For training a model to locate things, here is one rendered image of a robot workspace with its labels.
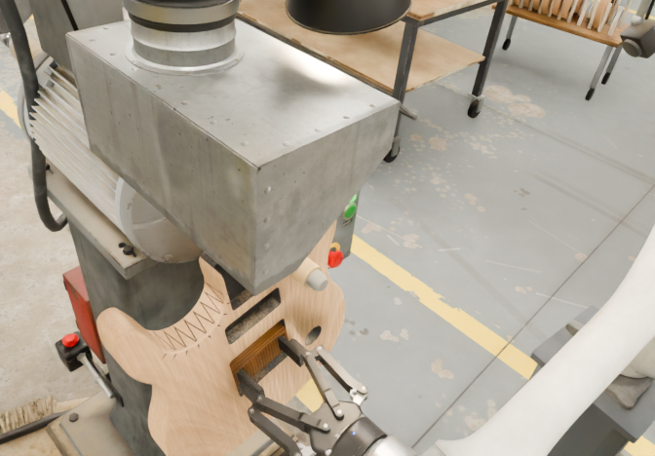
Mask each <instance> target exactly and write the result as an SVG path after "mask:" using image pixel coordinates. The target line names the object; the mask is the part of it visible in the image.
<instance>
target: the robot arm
mask: <svg viewBox="0 0 655 456"><path fill-rule="evenodd" d="M565 328H566V329H567V330H568V332H569V333H570V334H571V335H572V336H573V337H572V338H571V339H570V340H569V341H568V342H567V343H566V344H565V345H564V346H563V347H562V348H561V349H560V350H559V351H558V352H557V353H556V354H555V355H554V356H553V357H552V358H551V359H550V360H549V362H548V363H547V364H546V365H545V366H544V367H543V368H542V369H541V370H540V371H539V372H538V373H537V374H536V375H535V376H534V377H533V378H532V379H531V380H529V381H528V382H527V383H526V384H525V385H524V386H523V387H522V388H521V389H520V390H519V391H518V392H517V393H516V394H515V395H514V396H513V397H512V398H511V399H510V400H509V401H508V402H507V403H506V404H505V405H504V406H503V407H502V408H501V409H500V410H499V411H498V412H497V413H496V414H495V415H494V416H492V417H491V418H490V419H489V420H488V421H487V422H486V423H485V424H484V425H483V426H482V427H480V428H479V429H478V430H477V431H475V432H474V433H473V434H471V435H470V436H468V437H465V438H462V439H458V440H441V439H439V440H438V441H437V442H436V443H435V444H433V445H432V446H431V447H430V448H429V449H427V450H426V451H425V452H424V453H422V454H421V455H420V456H547V455H548V453H549V452H550V451H551V449H552V448H553V447H554V446H555V444H556V443H557V442H558V441H559V439H560V438H561V437H562V436H563V434H564V433H565V432H566V431H567V430H568V429H569V427H570V426H571V425H572V424H573V423H574V422H575V421H576V420H577V419H578V417H579V416H580V415H581V414H582V413H583V412H584V411H585V410H586V409H587V408H588V407H589V406H590V405H591V404H592V402H593V401H594V400H595V399H596V398H597V397H598V396H599V395H600V394H601V393H602V392H603V391H606V392H607V393H608V394H610V395H611V396H612V397H613V398H614V399H615V400H616V401H617V402H618V403H619V405H620V406H621V407H623V408H625V409H628V410H630V409H632V408H633V407H634V406H635V404H636V399H637V398H638V397H639V396H640V395H641V394H642V393H643V392H644V391H645V390H646V389H647V387H648V386H649V385H650V384H651V383H652V382H653V381H654V380H655V225H654V227H653V229H652V231H651V233H650V235H649V236H648V238H647V240H646V242H645V244H644V246H643V248H642V250H641V251H640V253H639V255H638V257H637V258H636V261H635V263H634V264H633V266H632V268H631V269H630V271H629V273H628V274H627V276H626V277H625V279H624V280H623V281H622V282H621V284H620V285H619V287H618V288H617V289H616V291H615V292H614V293H613V295H612V296H611V297H610V298H609V300H608V301H607V302H606V303H605V304H604V305H603V307H602V308H601V309H600V310H599V311H598V312H597V313H596V314H595V315H594V316H593V317H592V318H591V319H590V320H589V321H588V322H587V323H586V324H585V325H582V324H580V323H578V322H576V321H574V320H571V321H570V322H569V323H568V324H567V325H566V327H565ZM278 343H279V348H280V349H281V350H282V351H283V352H284V353H285V354H287V355H288V356H289V357H290V358H291V359H292V360H293V361H294V362H295V363H296V364H297V365H298V366H299V367H301V366H302V365H303V364H304V363H305V366H306V367H307V369H308V371H309V373H310V375H311V377H312V378H313V380H314V382H315V384H316V386H317V388H318V390H319V392H320V394H321V396H322V398H323V400H324V402H323V403H322V404H321V406H320V407H319V409H317V410H315V411H314V412H313V413H312V414H311V415H309V414H307V413H305V412H299V411H297V410H295V409H292V408H290V407H288V406H286V405H283V404H281V403H279V402H277V401H274V400H272V399H269V398H267V397H266V396H265V394H264V390H263V388H262V387H261V386H260V385H259V384H258V383H257V382H256V381H255V380H253V379H252V378H251V377H250V376H249V375H248V374H247V373H246V372H245V371H244V370H243V369H241V370H240V371H238V372H237V377H238V380H240V381H241V382H242V383H241V384H239V386H240V389H241V392H242V394H243V395H245V396H246V397H247V398H248V399H249V400H250V401H251V402H252V405H251V407H250V408H249V409H248V415H249V418H250V421H251V422H252V423H253V424H254V425H255V426H256V427H257V428H258V429H259V430H260V431H262V432H263V433H264V434H266V435H267V436H268V437H270V438H271V439H272V440H273V441H275V442H276V443H277V444H278V445H279V446H280V447H282V448H283V449H284V450H285V451H286V452H287V453H288V454H289V456H314V455H315V456H419V455H418V454H417V453H416V452H415V451H413V450H412V449H411V448H410V447H409V446H408V445H407V444H406V443H404V442H403V441H402V440H401V439H400V438H399V437H397V436H396V435H390V436H387V434H385V433H384V432H383V431H382V430H381V429H380V428H379V427H378V426H377V425H375V424H374V423H373V422H372V421H371V420H370V419H369V418H368V417H366V416H365V415H364V414H363V412H362V410H361V405H362V403H363V401H364V400H367V391H368V387H367V386H366V385H364V384H362V383H361V382H359V381H357V380H355V379H354V378H353V377H352V376H351V375H350V374H349V373H348V372H347V371H346V370H345V369H344V368H343V367H342V365H341V364H340V363H339V362H338V361H337V360H336V359H335V358H334V357H333V356H332V355H331V354H330V353H329V352H328V351H327V350H326V349H325V348H324V347H323V346H322V345H319V346H317V347H316V349H314V350H311V351H309V350H307V349H306V348H304V347H303V346H302V345H301V344H300V343H299V342H298V341H297V340H296V339H293V338H291V340H290V341H288V340H287V338H286V337H284V336H283V335H281V336H280V337H279V338H278ZM317 361H319V362H320V363H321V364H322V365H323V366H324V367H325V369H326V370H327V371H328V372H329V373H330V374H331V375H332V376H333V377H334V378H335V379H336V381H337V382H338V383H339V384H340V385H341V386H342V387H343V388H344V389H345V390H346V391H347V392H348V393H349V394H350V398H351V399H352V400H353V401H346V400H339V399H337V398H336V396H335V394H334V392H333V390H332V389H331V388H330V386H329V384H328V381H327V380H326V378H325V376H324V374H323V373H322V371H321V369H320V367H319V365H318V364H317ZM261 411H262V412H264V413H266V414H268V415H271V416H273V417H275V418H277V419H279V420H282V421H284V422H286V423H288V424H290V425H293V426H295V427H296V428H298V429H299V430H300V431H302V432H304V433H306V434H308V435H309V438H310V444H311V446H305V445H304V444H302V443H299V444H296V442H295V441H294V440H293V439H292V438H291V437H290V436H289V435H288V434H286V433H285V432H284V431H283V430H282V429H280V428H279V427H278V426H277V425H275V424H274V423H273V422H272V421H271V420H269V419H268V418H267V417H266V416H265V415H263V414H262V413H261Z"/></svg>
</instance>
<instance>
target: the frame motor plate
mask: <svg viewBox="0 0 655 456"><path fill-rule="evenodd" d="M26 168H27V171H28V175H29V177H30V178H31V180H32V166H31V165H29V166H27V167H26ZM46 182H47V196H48V198H49V199H50V200H51V201H52V202H53V203H54V204H55V205H56V206H57V207H58V208H59V209H60V210H61V211H62V212H63V213H64V215H65V216H66V217H67V218H68V219H69V220H70V221H71V222H72V223H73V224H74V225H75V226H76V227H77V228H78V229H79V230H80V231H81V233H82V234H83V235H84V236H85V237H86V238H87V239H88V240H89V241H90V242H91V243H92V244H93V245H94V246H95V247H96V249H97V250H98V251H99V252H100V253H101V254H102V255H103V256H104V257H105V258H106V259H107V260H108V261H109V262H110V263H111V264H112V265H113V267H114V268H115V269H116V270H117V271H118V272H119V273H120V274H121V275H122V276H123V277H124V278H125V279H126V280H129V279H131V278H133V277H134V276H136V275H138V274H140V273H142V272H144V271H146V270H148V269H150V268H152V267H154V266H156V265H158V264H159V263H161V262H158V261H155V260H151V259H150V258H148V257H147V256H145V255H144V254H142V253H141V252H140V251H139V250H138V249H137V248H136V247H135V246H134V245H133V244H132V243H131V242H130V240H129V239H128V238H127V236H126V235H125V234H124V233H123V232H122V231H121V230H120V229H119V228H118V227H117V226H116V225H115V224H114V223H113V222H112V221H111V220H110V219H109V218H108V217H107V216H106V215H105V214H104V213H103V212H102V211H101V210H100V209H99V208H98V207H97V206H96V205H95V204H94V203H93V202H92V201H91V200H90V199H89V198H88V197H87V196H86V195H85V194H83V193H82V192H81V191H80V190H79V189H78V188H77V187H76V185H75V184H74V183H72V182H71V181H70V180H69V179H68V178H67V177H66V176H65V175H64V174H63V173H62V172H61V171H60V170H59V169H58V168H57V167H56V166H55V165H54V164H53V163H52V162H51V161H50V160H49V159H47V160H46Z"/></svg>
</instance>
